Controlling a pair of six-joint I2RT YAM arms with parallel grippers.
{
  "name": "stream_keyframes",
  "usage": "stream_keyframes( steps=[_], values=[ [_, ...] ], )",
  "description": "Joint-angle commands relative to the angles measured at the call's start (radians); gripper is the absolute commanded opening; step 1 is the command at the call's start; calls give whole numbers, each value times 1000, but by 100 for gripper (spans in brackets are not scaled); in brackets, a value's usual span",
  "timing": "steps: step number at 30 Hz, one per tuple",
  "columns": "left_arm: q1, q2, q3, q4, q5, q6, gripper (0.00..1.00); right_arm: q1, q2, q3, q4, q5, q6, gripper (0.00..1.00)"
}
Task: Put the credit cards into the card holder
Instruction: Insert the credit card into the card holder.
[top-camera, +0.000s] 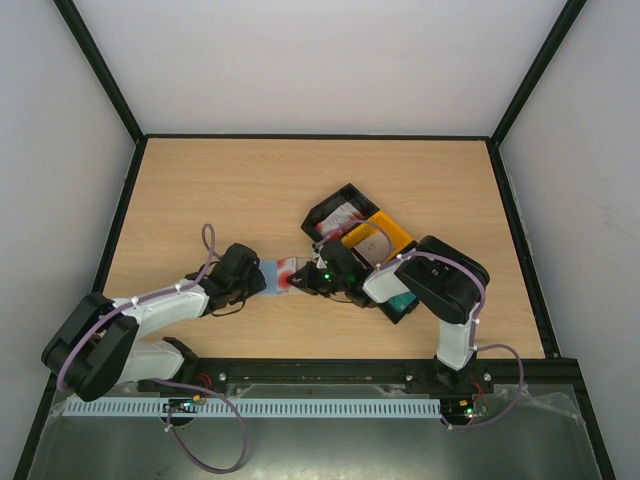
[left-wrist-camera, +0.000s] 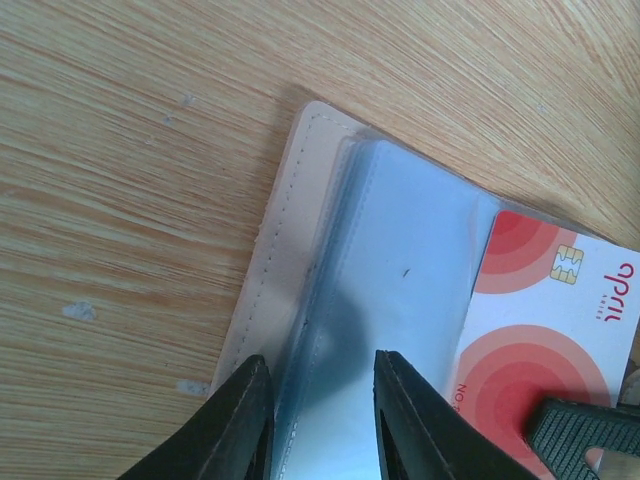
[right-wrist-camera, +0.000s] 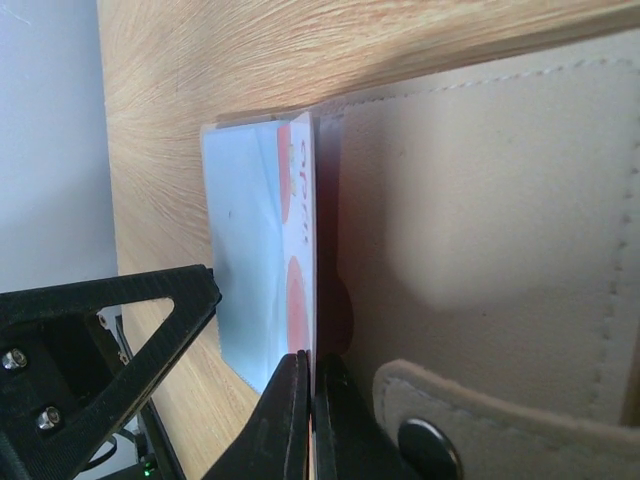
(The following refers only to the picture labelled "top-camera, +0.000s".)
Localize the light blue cable duct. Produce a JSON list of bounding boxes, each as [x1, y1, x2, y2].
[[62, 397, 441, 419]]

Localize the teal cards stack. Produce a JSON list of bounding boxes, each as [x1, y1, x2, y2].
[[388, 292, 416, 314]]

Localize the black bin with teal cards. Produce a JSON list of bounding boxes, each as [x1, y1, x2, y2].
[[374, 292, 419, 325]]

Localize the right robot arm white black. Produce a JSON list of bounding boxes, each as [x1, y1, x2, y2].
[[287, 235, 490, 392]]

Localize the black bin with red cards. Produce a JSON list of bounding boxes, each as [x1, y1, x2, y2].
[[301, 183, 379, 242]]

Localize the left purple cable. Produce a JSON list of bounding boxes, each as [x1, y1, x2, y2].
[[55, 223, 219, 394]]

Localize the black aluminium frame rail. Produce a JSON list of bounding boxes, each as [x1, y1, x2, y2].
[[124, 355, 581, 401]]

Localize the white cards in yellow bin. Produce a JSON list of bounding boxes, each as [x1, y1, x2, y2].
[[354, 232, 393, 266]]

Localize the beige card holder wallet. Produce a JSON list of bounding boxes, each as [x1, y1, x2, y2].
[[259, 257, 309, 296]]

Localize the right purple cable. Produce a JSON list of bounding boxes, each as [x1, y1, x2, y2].
[[312, 219, 489, 321]]

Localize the yellow bin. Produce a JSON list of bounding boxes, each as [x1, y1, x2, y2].
[[342, 210, 414, 267]]

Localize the stack of red white cards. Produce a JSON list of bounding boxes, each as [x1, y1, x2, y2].
[[315, 202, 363, 236]]

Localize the purple cable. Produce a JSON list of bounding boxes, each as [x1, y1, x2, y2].
[[55, 223, 219, 394], [312, 219, 489, 321]]

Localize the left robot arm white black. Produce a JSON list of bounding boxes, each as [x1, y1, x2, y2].
[[41, 243, 266, 402]]

